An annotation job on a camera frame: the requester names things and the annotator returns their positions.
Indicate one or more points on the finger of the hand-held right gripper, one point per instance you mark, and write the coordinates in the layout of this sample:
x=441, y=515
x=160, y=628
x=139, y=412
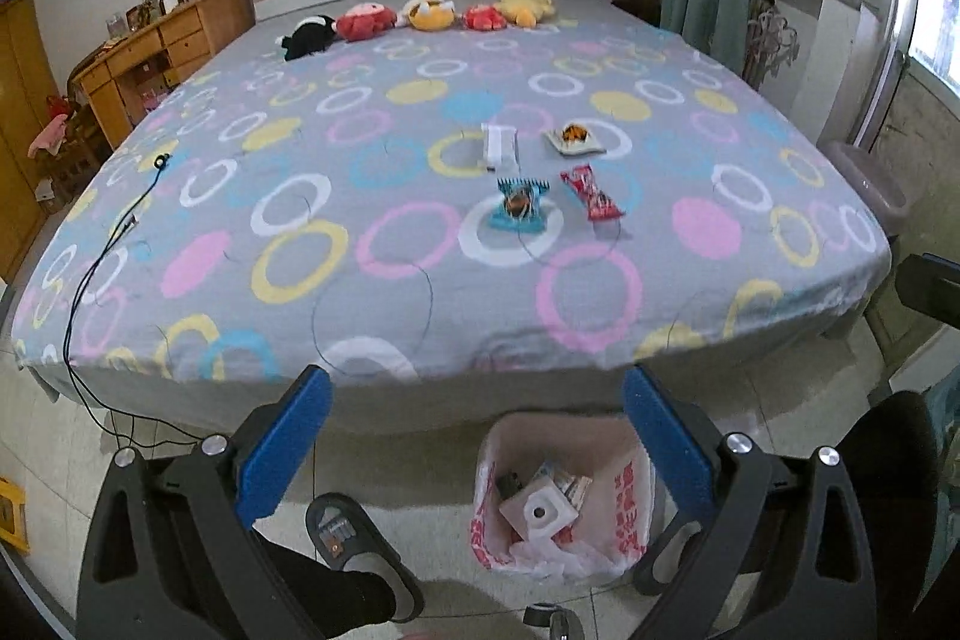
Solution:
x=930, y=287

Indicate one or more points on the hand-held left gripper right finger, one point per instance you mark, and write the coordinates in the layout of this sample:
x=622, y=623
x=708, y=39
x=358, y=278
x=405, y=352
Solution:
x=670, y=441

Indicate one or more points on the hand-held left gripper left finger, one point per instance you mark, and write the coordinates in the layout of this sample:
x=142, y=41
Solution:
x=285, y=441

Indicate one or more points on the white trash bin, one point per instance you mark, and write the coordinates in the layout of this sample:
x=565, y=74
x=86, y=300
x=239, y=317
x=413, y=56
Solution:
x=600, y=445

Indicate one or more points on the trash bin with plastic bag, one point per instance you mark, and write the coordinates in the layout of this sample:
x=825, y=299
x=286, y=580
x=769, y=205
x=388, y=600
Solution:
x=630, y=520

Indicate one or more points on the red and white box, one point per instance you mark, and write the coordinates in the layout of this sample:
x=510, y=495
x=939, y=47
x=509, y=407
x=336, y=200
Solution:
x=579, y=490

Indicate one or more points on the white tray box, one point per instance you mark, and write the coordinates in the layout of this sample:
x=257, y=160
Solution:
x=540, y=511

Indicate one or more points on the dark green box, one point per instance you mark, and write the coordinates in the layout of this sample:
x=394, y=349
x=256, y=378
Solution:
x=510, y=484

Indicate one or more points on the black slipper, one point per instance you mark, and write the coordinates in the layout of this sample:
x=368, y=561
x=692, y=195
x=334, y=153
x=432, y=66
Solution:
x=352, y=539

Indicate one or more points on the grey waste bin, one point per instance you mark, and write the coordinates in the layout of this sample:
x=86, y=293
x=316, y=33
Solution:
x=862, y=183

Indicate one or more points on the person's left leg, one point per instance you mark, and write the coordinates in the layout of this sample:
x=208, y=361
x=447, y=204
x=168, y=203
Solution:
x=330, y=595

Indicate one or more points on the person's leg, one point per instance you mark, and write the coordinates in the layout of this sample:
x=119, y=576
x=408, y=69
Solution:
x=330, y=595
x=889, y=497

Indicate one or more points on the person's right leg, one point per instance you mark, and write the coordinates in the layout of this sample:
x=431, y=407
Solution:
x=889, y=497

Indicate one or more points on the red snack bar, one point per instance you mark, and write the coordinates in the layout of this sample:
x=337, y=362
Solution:
x=592, y=194

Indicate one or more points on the bed with circle patterned sheet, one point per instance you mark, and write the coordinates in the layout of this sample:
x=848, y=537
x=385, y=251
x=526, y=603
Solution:
x=375, y=183

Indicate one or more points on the blue snack packet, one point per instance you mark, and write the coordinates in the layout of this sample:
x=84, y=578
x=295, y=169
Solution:
x=519, y=205

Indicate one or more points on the yellow stool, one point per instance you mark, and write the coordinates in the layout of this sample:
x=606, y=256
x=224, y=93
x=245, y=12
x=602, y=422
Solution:
x=11, y=516

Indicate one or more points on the ornate metal stand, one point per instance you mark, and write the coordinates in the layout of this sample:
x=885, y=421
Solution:
x=772, y=36

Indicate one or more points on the orange and white snack packet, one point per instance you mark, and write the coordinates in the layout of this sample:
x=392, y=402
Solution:
x=574, y=136

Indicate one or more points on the wooden chair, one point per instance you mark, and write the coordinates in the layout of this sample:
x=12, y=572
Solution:
x=75, y=145

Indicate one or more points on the pink cloth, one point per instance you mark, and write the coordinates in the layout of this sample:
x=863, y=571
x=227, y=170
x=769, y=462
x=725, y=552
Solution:
x=46, y=134

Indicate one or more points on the black and white plush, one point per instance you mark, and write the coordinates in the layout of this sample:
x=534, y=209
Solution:
x=306, y=39

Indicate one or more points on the yellow wooden wardrobe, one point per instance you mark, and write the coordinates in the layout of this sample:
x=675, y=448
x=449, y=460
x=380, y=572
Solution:
x=22, y=130

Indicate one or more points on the wooden desk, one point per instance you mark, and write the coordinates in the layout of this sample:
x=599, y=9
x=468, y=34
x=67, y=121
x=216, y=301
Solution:
x=172, y=48

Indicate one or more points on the red round plush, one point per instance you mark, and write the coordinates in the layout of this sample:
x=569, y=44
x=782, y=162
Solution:
x=364, y=21

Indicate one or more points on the yellow and white plush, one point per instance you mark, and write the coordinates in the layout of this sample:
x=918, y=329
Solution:
x=427, y=14

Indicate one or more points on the yellow duck plush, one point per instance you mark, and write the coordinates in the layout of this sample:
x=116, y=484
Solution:
x=527, y=8

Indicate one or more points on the small red plush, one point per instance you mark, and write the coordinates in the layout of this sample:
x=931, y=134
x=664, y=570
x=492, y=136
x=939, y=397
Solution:
x=481, y=18

